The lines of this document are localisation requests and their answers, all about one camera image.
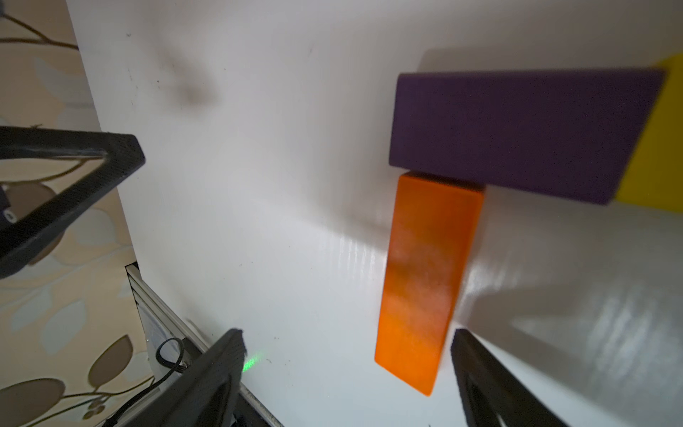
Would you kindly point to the aluminium frame rail front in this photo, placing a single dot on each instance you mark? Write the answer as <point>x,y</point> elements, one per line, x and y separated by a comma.
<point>166,333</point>

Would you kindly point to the purple block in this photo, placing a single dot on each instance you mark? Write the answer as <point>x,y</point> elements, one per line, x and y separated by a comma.
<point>560,133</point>

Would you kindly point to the orange block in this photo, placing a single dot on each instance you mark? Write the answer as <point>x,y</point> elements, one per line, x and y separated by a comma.
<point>432,232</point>

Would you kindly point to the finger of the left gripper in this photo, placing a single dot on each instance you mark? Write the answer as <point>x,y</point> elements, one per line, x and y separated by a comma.
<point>121,155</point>

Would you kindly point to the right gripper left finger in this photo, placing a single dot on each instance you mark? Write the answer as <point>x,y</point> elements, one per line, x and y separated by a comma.
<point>206,394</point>

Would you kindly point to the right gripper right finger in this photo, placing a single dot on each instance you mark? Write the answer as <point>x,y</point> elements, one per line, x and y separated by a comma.
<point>490,394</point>

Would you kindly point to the large yellow block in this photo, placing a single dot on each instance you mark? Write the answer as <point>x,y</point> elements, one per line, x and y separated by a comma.
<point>653,177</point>

